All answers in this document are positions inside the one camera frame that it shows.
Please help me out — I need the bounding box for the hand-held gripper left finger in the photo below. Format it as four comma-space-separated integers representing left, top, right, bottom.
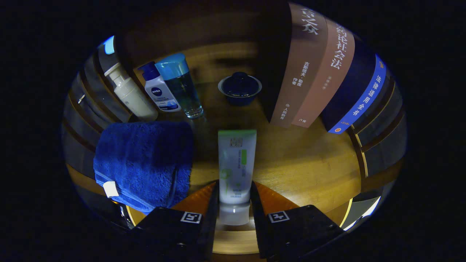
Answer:
133, 181, 220, 261

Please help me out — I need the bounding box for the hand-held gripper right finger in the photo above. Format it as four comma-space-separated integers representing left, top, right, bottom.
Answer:
250, 181, 344, 259

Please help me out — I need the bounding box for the white and green tube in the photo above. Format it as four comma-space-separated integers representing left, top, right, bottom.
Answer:
218, 130, 257, 226

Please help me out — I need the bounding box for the wooden countertop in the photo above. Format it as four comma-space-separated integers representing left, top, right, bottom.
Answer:
124, 42, 364, 255

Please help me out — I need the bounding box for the brown wooden cabinet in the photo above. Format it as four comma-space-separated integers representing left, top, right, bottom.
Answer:
62, 0, 406, 255

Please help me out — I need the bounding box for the blue folded towel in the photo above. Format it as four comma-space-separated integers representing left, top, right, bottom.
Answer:
93, 121, 194, 213

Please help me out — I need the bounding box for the white pump bottle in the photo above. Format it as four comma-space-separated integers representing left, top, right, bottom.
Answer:
104, 63, 159, 122

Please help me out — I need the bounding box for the white bottle with blue cap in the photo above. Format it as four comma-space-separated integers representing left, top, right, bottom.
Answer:
138, 61, 182, 112

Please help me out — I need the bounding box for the teal glass bottle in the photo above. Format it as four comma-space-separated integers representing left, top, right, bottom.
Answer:
155, 53, 204, 119

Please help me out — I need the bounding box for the blue lidded teacup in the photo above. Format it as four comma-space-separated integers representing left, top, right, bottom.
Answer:
218, 72, 262, 107

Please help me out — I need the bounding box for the blue book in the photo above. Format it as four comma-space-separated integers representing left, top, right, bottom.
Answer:
320, 36, 387, 134

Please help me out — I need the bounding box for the dark brown book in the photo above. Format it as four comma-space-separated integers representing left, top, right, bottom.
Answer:
255, 2, 329, 128

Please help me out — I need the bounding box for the light brown book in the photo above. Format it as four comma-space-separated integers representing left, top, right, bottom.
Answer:
291, 16, 356, 128

